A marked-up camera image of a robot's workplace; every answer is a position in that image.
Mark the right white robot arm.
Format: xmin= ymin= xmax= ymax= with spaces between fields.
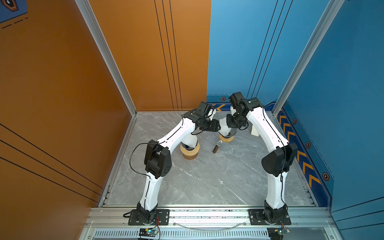
xmin=226 ymin=92 xmax=298 ymax=225

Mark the front aluminium rail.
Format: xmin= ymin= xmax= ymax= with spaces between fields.
xmin=79 ymin=205 xmax=343 ymax=240

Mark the aluminium corner post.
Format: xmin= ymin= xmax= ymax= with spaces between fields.
xmin=75 ymin=0 xmax=137 ymax=117
xmin=272 ymin=0 xmax=345 ymax=117

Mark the coffee filter paper pack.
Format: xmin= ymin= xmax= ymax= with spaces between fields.
xmin=251 ymin=126 xmax=260 ymax=137

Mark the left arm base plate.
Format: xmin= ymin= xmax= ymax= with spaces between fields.
xmin=128 ymin=209 xmax=170 ymax=226

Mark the green circuit board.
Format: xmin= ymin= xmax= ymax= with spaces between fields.
xmin=139 ymin=228 xmax=159 ymax=240
xmin=267 ymin=228 xmax=291 ymax=240

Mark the orange glass carafe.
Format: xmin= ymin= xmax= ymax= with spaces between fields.
xmin=182 ymin=152 xmax=198 ymax=160

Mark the left aluminium corner post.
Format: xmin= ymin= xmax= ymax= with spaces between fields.
xmin=75 ymin=0 xmax=137 ymax=117

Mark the right aluminium corner post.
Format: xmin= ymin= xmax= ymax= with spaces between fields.
xmin=272 ymin=0 xmax=345 ymax=117

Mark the wooden dripper holder ring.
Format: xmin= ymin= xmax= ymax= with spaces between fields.
xmin=180 ymin=142 xmax=201 ymax=157

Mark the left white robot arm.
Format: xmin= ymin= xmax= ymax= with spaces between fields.
xmin=137 ymin=102 xmax=221 ymax=219

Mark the white paper coffee filter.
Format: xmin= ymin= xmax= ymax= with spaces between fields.
xmin=182 ymin=134 xmax=198 ymax=151

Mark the right green circuit board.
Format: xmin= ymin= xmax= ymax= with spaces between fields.
xmin=267 ymin=228 xmax=291 ymax=240

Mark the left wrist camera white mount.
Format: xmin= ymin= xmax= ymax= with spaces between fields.
xmin=208 ymin=108 xmax=217 ymax=120

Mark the left green circuit board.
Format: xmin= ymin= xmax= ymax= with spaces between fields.
xmin=139 ymin=228 xmax=159 ymax=240

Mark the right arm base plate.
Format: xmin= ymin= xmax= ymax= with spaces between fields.
xmin=248 ymin=208 xmax=292 ymax=226

